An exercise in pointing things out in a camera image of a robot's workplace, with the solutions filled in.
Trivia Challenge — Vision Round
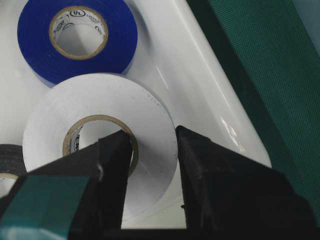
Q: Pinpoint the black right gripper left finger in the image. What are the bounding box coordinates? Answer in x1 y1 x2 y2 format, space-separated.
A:
0 130 133 240

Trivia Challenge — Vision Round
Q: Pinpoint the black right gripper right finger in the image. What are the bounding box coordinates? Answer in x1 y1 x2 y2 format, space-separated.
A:
175 125 320 240

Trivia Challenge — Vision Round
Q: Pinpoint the white tape roll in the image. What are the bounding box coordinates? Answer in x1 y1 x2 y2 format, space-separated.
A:
22 72 179 222

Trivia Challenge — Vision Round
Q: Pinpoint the black tape roll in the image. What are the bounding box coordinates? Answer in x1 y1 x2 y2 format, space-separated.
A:
0 144 27 198

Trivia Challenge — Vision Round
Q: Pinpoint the blue tape roll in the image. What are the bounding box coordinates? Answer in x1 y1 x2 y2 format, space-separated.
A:
17 0 138 85

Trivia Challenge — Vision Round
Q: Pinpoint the white plastic case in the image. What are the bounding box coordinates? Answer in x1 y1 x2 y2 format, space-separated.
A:
0 0 271 229

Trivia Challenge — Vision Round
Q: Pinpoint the green table cloth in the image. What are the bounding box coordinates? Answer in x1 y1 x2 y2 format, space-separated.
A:
188 0 320 219

